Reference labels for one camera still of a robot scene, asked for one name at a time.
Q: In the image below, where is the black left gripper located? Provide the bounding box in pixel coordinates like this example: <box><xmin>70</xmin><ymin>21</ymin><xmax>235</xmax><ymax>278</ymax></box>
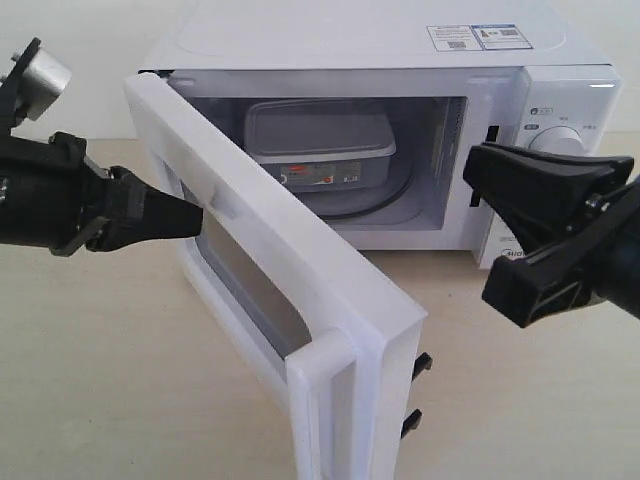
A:
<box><xmin>1</xmin><ymin>132</ymin><xmax>203</xmax><ymax>254</ymax></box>

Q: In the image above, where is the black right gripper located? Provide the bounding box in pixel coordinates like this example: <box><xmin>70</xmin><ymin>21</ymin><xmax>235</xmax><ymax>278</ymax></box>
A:
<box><xmin>463</xmin><ymin>142</ymin><xmax>639</xmax><ymax>328</ymax></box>

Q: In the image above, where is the white plastic lidded container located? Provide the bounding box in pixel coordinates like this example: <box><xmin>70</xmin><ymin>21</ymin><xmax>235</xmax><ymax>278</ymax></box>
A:
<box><xmin>244</xmin><ymin>98</ymin><xmax>396</xmax><ymax>193</ymax></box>

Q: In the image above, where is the white microwave door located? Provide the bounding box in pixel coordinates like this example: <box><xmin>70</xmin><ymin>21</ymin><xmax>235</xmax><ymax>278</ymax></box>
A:
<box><xmin>124</xmin><ymin>73</ymin><xmax>426</xmax><ymax>479</ymax></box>

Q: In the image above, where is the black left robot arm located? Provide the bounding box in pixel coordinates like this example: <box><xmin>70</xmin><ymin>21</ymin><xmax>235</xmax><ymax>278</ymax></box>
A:
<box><xmin>1</xmin><ymin>63</ymin><xmax>204</xmax><ymax>257</ymax></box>

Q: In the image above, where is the white microwave oven body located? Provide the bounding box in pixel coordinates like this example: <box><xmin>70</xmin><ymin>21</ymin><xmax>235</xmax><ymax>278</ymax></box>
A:
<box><xmin>136</xmin><ymin>1</ymin><xmax>621</xmax><ymax>267</ymax></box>

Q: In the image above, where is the upper white power knob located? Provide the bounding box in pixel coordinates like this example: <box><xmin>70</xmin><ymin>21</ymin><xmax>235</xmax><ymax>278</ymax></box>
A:
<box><xmin>529</xmin><ymin>126</ymin><xmax>587</xmax><ymax>156</ymax></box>

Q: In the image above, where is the glass turntable plate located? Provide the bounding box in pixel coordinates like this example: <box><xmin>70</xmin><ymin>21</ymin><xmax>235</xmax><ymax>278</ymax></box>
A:
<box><xmin>295</xmin><ymin>104</ymin><xmax>421</xmax><ymax>221</ymax></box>

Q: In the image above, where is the blue bordered label sticker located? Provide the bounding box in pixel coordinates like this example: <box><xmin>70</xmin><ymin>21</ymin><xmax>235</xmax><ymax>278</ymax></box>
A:
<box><xmin>471</xmin><ymin>24</ymin><xmax>533</xmax><ymax>51</ymax></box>

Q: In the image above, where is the white label sticker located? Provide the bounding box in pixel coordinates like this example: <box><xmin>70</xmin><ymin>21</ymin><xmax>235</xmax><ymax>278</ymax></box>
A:
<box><xmin>427</xmin><ymin>25</ymin><xmax>483</xmax><ymax>52</ymax></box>

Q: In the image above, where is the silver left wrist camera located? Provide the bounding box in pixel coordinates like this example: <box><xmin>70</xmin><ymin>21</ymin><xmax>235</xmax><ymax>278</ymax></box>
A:
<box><xmin>11</xmin><ymin>37</ymin><xmax>72</xmax><ymax>125</ymax></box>

